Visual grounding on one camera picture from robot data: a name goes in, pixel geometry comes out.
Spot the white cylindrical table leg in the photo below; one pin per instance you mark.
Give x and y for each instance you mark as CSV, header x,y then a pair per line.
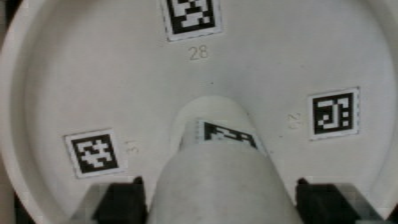
x,y
219,187

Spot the white round table top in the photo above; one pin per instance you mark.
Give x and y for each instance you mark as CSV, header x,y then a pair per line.
x,y
109,61

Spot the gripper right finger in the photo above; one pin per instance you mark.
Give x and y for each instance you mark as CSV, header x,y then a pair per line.
x,y
331,204

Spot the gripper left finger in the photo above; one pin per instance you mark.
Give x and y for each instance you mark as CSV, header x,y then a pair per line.
x,y
112,204

